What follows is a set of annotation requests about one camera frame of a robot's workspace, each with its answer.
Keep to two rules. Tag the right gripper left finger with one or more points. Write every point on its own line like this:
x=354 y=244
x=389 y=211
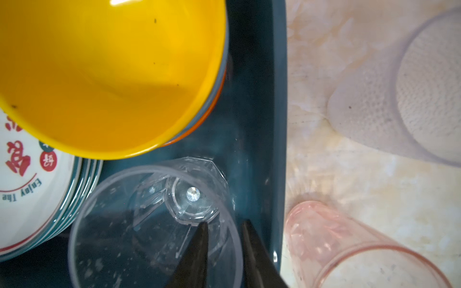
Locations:
x=191 y=271

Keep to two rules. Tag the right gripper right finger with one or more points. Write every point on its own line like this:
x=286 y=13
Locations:
x=259 y=271

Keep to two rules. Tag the pinkish clear cup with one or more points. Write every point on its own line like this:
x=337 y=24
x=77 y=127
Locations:
x=330 y=249

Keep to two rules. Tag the orange plastic bowl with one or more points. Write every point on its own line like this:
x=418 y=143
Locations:
x=202 y=115

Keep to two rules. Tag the yellow plastic bowl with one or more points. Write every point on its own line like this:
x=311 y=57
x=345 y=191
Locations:
x=110 y=79

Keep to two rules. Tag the blue grey plastic bowl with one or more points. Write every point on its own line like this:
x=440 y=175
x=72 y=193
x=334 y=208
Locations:
x=223 y=66

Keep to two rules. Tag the teal plastic bin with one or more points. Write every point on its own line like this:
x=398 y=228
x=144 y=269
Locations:
x=244 y=135

